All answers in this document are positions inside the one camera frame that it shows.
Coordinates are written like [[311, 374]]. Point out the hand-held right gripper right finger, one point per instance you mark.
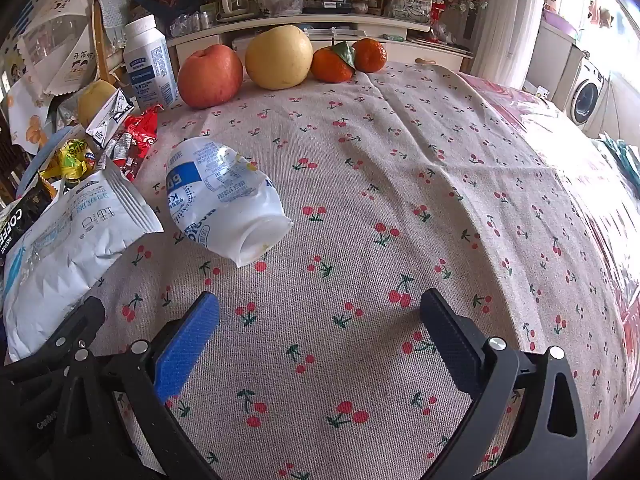
[[450, 347]]

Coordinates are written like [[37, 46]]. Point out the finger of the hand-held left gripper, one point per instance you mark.
[[85, 320]]

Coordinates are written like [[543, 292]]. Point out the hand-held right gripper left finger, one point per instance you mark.
[[187, 345]]

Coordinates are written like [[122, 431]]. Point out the large white snack bag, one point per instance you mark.
[[65, 260]]

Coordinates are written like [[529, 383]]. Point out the yellow snack packet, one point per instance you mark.
[[70, 157]]

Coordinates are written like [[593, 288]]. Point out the black coffee packet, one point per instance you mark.
[[20, 220]]

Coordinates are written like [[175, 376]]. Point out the red silver wrapper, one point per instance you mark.
[[142, 132], [122, 160]]

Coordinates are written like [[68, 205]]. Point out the light blue plastic stool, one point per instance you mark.
[[37, 160]]

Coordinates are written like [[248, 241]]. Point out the cherry print tablecloth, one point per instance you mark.
[[350, 185]]

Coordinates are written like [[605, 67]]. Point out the silver foil packet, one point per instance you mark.
[[107, 117]]

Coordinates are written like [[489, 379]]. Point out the orange print white paper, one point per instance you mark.
[[27, 120]]

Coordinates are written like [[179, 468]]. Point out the small yellow pear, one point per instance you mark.
[[92, 102]]

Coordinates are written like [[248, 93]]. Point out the red print plastic sheet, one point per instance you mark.
[[505, 105]]

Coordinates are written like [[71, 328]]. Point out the wooden chair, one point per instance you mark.
[[102, 60]]

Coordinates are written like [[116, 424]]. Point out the white blue label bottle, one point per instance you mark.
[[147, 65]]

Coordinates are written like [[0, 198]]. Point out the red apple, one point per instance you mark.
[[210, 77]]

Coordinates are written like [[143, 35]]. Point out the white washing machine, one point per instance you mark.
[[587, 92]]

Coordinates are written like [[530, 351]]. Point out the white sideboard cabinet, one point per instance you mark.
[[395, 52]]

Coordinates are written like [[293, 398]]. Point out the large yellow pear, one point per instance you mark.
[[277, 57]]

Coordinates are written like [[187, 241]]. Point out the blue lace chair cloth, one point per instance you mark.
[[114, 20]]

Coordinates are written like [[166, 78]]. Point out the plain tangerine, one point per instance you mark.
[[372, 55]]

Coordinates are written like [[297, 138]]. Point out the tangerine with green leaf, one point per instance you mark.
[[327, 67]]

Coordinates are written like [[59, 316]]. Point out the row of small glass jars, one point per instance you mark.
[[192, 22]]

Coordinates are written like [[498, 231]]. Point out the white electric kettle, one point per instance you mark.
[[235, 2]]

